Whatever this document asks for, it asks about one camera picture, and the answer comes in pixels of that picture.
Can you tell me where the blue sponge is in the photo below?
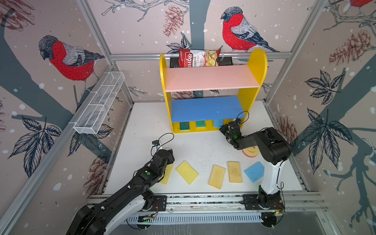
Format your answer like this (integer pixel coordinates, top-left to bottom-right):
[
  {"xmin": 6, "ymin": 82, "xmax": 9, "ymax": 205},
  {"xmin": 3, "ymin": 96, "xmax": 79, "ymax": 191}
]
[
  {"xmin": 213, "ymin": 119, "xmax": 224, "ymax": 128},
  {"xmin": 244, "ymin": 162, "xmax": 264, "ymax": 183}
]

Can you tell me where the light green sponge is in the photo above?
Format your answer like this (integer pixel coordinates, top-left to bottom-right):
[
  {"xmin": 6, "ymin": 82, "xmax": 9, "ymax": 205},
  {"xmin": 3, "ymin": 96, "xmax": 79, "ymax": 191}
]
[{"xmin": 195, "ymin": 120, "xmax": 206, "ymax": 128}]

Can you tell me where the dark green sponge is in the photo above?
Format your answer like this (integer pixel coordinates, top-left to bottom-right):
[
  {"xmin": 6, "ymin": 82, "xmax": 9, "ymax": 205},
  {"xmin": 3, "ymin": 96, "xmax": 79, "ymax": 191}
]
[{"xmin": 180, "ymin": 122, "xmax": 190, "ymax": 131}]

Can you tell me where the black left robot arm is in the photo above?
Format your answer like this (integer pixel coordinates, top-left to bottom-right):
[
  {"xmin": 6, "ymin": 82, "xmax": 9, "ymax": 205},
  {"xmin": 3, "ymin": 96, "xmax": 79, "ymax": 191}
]
[{"xmin": 67, "ymin": 148, "xmax": 175, "ymax": 235}]

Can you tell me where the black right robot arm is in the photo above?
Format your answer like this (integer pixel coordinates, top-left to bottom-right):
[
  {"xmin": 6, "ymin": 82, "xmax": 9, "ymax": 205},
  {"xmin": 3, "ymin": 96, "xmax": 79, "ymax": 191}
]
[{"xmin": 219, "ymin": 118, "xmax": 292, "ymax": 209}]

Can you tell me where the yellow shelf unit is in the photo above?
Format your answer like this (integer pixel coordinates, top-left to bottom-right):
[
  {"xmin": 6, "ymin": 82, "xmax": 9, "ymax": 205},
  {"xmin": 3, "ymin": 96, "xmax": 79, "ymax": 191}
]
[{"xmin": 160, "ymin": 49, "xmax": 268, "ymax": 134}]

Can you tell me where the round smiley face sponge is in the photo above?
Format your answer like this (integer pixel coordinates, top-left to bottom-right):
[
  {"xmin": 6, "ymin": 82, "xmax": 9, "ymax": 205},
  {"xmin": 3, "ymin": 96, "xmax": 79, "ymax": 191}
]
[{"xmin": 242, "ymin": 146, "xmax": 260, "ymax": 158}]

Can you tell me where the tan sponge upright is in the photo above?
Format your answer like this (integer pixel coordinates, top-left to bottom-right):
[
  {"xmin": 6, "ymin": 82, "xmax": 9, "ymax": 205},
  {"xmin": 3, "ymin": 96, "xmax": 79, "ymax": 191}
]
[{"xmin": 227, "ymin": 161, "xmax": 243, "ymax": 183}]

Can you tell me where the orange yellow sponge tilted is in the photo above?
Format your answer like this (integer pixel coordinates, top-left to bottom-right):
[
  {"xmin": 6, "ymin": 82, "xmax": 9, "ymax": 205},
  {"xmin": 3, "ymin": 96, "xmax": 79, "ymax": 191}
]
[{"xmin": 208, "ymin": 164, "xmax": 226, "ymax": 190}]

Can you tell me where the red cassava chips bag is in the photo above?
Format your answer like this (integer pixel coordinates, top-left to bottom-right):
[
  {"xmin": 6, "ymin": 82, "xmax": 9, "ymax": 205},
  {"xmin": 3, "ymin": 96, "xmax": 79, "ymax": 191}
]
[{"xmin": 179, "ymin": 49, "xmax": 221, "ymax": 68}]

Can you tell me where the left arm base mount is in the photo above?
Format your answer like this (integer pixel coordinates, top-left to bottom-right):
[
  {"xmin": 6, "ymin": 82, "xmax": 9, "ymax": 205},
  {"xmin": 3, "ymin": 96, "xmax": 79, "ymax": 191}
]
[{"xmin": 129, "ymin": 189, "xmax": 167, "ymax": 212}]

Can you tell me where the black wire basket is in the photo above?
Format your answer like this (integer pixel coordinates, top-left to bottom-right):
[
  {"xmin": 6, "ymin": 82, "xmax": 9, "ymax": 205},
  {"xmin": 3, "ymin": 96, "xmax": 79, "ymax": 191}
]
[{"xmin": 169, "ymin": 57, "xmax": 233, "ymax": 68}]

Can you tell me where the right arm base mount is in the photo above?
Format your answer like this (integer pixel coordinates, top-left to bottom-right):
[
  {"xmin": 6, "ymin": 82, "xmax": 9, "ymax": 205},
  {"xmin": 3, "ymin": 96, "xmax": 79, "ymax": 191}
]
[{"xmin": 242, "ymin": 193, "xmax": 285, "ymax": 211}]

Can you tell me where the aluminium rail frame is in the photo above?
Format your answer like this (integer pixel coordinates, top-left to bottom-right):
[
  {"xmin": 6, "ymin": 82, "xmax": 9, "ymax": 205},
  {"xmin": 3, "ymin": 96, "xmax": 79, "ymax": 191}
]
[{"xmin": 83, "ymin": 191, "xmax": 327, "ymax": 215}]

